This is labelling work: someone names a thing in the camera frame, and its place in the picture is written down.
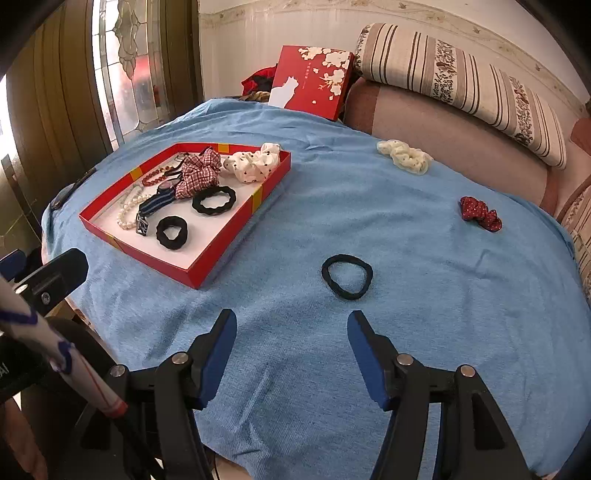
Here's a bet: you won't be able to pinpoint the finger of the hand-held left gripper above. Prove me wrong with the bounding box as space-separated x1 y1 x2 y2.
11 248 89 317
0 250 24 283

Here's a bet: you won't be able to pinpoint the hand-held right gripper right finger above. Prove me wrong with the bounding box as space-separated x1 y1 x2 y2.
346 309 541 480

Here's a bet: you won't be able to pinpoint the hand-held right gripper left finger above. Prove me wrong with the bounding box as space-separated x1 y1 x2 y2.
67 308 238 480

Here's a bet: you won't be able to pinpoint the red tray box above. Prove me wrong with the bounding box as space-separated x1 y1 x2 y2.
78 142 293 291

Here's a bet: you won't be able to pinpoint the thin black hair tie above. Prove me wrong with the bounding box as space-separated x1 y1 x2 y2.
321 253 374 302

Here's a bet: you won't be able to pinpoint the pearl bracelet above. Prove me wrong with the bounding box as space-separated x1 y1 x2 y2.
117 185 151 228

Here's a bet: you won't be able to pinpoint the thick black hair tie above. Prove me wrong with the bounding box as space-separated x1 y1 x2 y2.
156 215 188 251

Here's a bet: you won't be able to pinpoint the watch with blue striped strap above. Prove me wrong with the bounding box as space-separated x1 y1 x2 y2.
137 178 178 222

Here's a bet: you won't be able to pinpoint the red bead bracelet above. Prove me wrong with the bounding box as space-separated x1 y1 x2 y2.
141 167 178 188

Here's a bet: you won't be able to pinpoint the black wavy hair tie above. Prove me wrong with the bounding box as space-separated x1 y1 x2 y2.
191 185 238 215

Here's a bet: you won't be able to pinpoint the black lanyard with charm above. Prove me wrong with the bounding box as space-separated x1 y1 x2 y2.
164 150 206 181

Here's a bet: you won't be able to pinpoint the red plaid scrunchie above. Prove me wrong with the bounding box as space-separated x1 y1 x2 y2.
174 147 223 200

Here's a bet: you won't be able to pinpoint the white printed scrunchie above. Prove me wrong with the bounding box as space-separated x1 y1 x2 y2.
223 142 281 184

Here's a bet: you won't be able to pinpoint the person's left forearm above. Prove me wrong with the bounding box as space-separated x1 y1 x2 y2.
0 399 49 480

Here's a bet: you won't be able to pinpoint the white rod with red band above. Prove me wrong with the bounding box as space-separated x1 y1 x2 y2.
0 302 162 480

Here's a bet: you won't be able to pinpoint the blue blanket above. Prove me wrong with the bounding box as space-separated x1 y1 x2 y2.
41 97 591 480

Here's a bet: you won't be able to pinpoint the black elongated object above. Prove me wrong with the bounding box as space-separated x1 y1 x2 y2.
51 167 98 209

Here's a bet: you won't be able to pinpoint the red polka dot scrunchie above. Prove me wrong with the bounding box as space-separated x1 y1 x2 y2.
459 196 503 232

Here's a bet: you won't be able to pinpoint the cream scrunchie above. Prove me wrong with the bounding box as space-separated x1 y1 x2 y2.
376 138 434 175

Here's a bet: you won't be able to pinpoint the patterned glass window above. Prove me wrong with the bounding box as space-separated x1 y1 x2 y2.
92 0 178 148

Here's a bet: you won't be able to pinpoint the pink bolster cushion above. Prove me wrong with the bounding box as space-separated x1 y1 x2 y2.
342 76 591 222

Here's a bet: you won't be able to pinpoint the red box lid white flowers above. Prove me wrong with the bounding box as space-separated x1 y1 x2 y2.
268 45 355 122

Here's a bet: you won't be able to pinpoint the long striped floral cushion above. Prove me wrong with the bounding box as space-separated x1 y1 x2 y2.
353 22 568 170

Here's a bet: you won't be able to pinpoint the wooden door frame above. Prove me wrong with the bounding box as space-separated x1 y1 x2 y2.
0 0 206 241

